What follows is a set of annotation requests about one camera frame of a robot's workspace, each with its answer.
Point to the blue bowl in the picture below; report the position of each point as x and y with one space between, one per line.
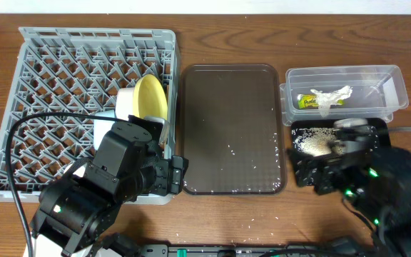
101 127

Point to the rice and nutshell waste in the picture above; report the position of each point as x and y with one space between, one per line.
316 141

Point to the yellow round plate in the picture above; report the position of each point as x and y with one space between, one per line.
149 98

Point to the black waste bin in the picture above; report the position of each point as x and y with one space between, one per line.
379 124

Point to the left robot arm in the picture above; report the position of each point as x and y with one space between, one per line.
77 208

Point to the white tissue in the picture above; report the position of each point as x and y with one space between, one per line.
334 98

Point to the clear plastic waste bin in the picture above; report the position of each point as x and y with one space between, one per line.
377 91

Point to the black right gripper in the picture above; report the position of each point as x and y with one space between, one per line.
306 171

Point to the white cup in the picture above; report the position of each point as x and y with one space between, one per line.
77 169

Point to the dark brown serving tray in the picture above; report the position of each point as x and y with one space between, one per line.
231 130

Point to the pink bowl with rice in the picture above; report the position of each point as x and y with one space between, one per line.
124 103

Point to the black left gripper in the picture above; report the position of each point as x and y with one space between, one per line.
174 174

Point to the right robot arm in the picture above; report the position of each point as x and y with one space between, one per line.
376 183

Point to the green yellow snack wrapper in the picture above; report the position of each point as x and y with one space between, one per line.
312 101

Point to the grey plastic dish rack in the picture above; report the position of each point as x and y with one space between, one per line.
63 77

